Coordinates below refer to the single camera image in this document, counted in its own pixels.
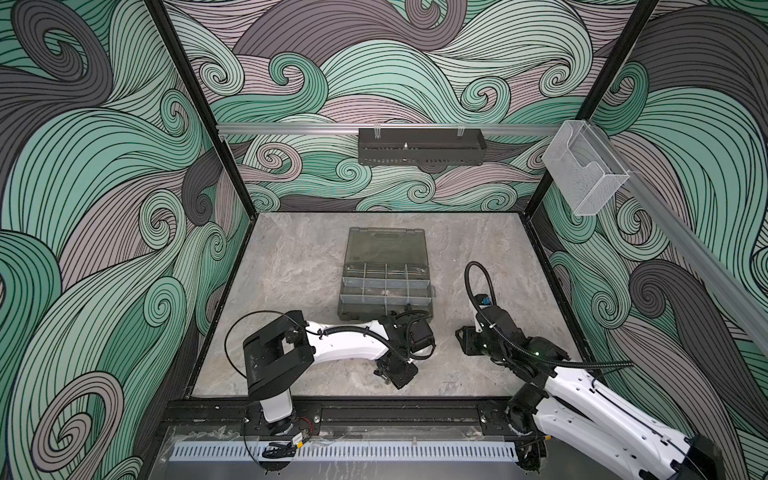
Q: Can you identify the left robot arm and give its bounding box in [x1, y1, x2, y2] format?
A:
[242, 307, 436, 433]

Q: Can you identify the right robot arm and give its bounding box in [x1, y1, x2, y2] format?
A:
[456, 294, 726, 479]

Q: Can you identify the grey plastic organizer box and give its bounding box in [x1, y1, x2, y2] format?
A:
[337, 227, 433, 323]

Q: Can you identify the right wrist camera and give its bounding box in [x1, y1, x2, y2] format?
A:
[473, 293, 494, 313]

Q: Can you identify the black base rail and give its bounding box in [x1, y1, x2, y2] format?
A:
[161, 395, 637, 439]

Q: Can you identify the clear plastic wall holder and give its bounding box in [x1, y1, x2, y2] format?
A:
[542, 120, 629, 217]

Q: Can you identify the black wall tray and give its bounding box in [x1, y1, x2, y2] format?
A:
[357, 129, 488, 169]

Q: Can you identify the aluminium wall rail back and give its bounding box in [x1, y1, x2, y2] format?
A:
[216, 122, 560, 136]

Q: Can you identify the aluminium wall rail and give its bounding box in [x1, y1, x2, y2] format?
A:
[596, 128, 767, 352]
[216, 122, 560, 136]

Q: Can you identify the white slotted cable duct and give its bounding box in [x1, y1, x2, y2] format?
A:
[170, 440, 518, 463]

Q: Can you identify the aluminium wall rail right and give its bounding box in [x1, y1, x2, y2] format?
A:
[596, 128, 767, 352]

